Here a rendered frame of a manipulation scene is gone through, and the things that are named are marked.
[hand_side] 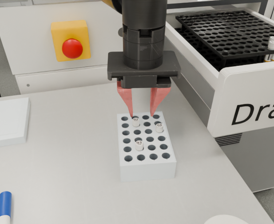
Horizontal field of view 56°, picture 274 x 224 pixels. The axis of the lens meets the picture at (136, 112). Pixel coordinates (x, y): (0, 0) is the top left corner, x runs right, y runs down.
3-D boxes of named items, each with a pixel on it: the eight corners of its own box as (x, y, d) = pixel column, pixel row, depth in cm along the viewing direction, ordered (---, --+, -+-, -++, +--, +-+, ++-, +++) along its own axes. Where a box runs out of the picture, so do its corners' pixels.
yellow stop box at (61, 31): (91, 60, 55) (88, 26, 51) (57, 64, 54) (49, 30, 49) (89, 50, 59) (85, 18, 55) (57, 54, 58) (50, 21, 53)
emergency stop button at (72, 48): (84, 58, 52) (81, 39, 50) (64, 61, 51) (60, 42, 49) (82, 52, 55) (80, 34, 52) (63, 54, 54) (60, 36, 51)
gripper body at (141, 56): (109, 62, 41) (105, 14, 36) (172, 61, 41) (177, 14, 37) (107, 84, 36) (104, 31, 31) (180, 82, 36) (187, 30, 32)
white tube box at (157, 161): (174, 178, 40) (176, 162, 38) (121, 182, 40) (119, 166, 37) (160, 126, 50) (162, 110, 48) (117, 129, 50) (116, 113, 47)
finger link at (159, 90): (121, 103, 46) (120, 54, 40) (161, 102, 46) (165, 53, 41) (122, 128, 41) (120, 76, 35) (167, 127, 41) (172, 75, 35)
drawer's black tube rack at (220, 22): (299, 77, 50) (312, 46, 46) (216, 89, 47) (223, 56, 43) (236, 35, 67) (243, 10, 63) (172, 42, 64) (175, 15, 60)
